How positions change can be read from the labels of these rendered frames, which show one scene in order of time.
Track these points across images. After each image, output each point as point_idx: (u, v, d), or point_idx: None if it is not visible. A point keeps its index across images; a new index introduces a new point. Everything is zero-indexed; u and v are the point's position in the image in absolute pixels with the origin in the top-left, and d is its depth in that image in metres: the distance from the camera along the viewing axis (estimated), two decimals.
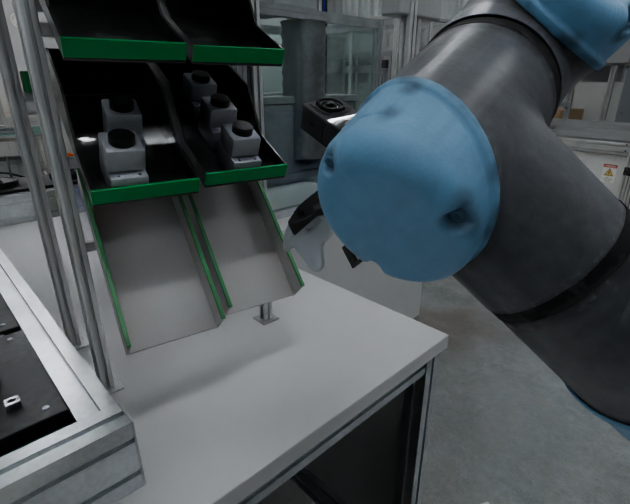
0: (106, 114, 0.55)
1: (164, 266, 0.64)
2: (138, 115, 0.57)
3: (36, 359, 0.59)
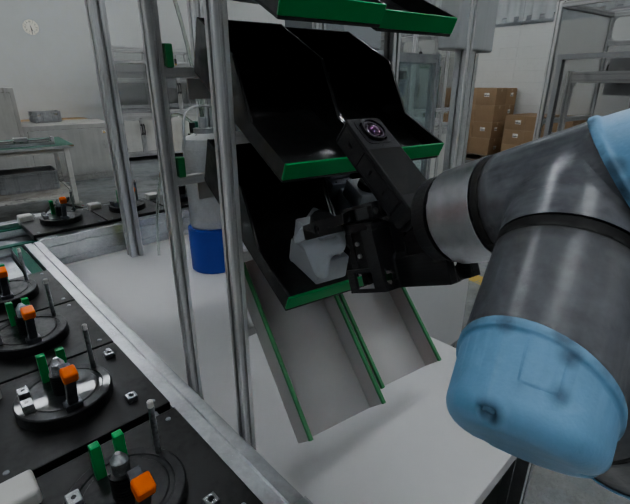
0: None
1: (317, 348, 0.66)
2: None
3: (205, 444, 0.61)
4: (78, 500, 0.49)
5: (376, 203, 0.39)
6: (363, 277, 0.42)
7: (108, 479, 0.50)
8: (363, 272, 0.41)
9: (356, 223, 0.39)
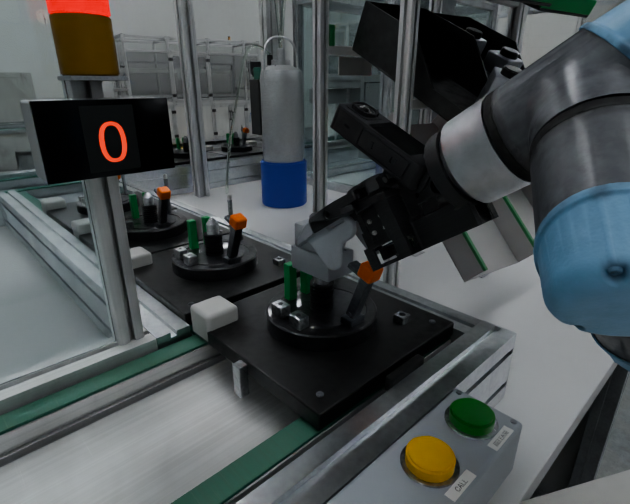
0: (496, 75, 0.57)
1: None
2: None
3: None
4: (287, 305, 0.52)
5: (382, 175, 0.40)
6: (382, 252, 0.42)
7: (311, 289, 0.53)
8: (381, 247, 0.41)
9: (367, 197, 0.40)
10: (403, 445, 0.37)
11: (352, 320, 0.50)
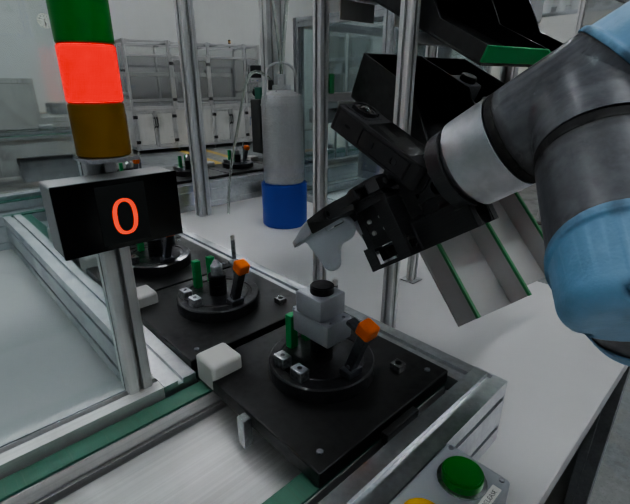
0: None
1: (459, 250, 0.72)
2: None
3: None
4: (288, 356, 0.54)
5: (382, 175, 0.40)
6: (381, 253, 0.42)
7: (311, 340, 0.55)
8: (381, 248, 0.41)
9: (367, 198, 0.40)
10: None
11: (350, 373, 0.52)
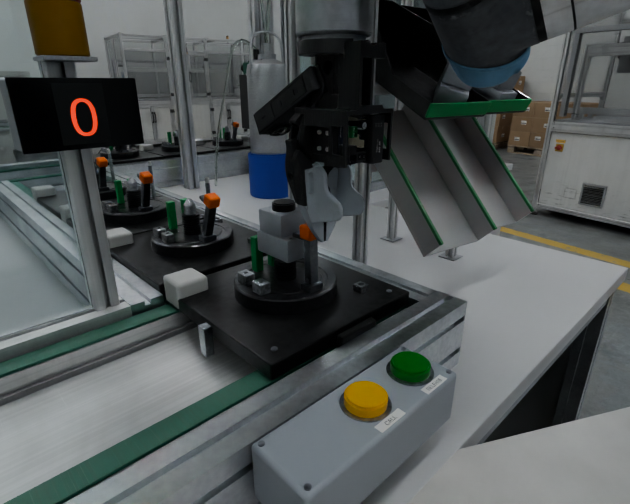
0: (450, 61, 0.61)
1: (428, 188, 0.73)
2: None
3: (335, 263, 0.68)
4: (251, 274, 0.56)
5: (302, 112, 0.46)
6: (341, 152, 0.42)
7: (275, 259, 0.57)
8: (338, 150, 0.42)
9: (299, 129, 0.44)
10: (344, 390, 0.41)
11: (310, 286, 0.54)
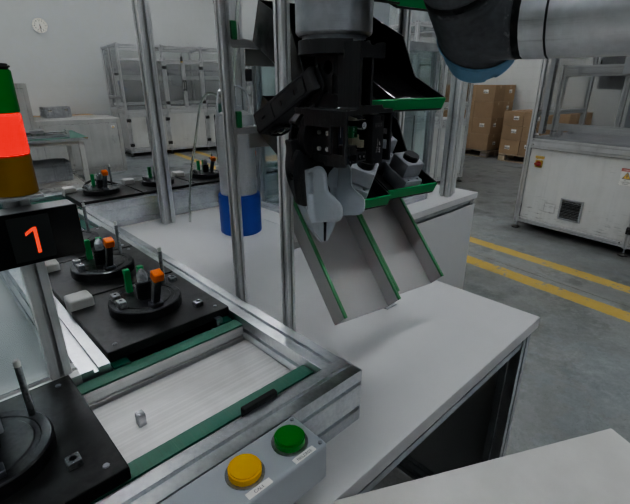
0: (351, 166, 0.73)
1: (346, 260, 0.85)
2: (372, 174, 0.72)
3: (87, 409, 0.60)
4: None
5: None
6: (341, 152, 0.42)
7: None
8: (338, 150, 0.42)
9: (299, 129, 0.44)
10: (232, 460, 0.53)
11: None
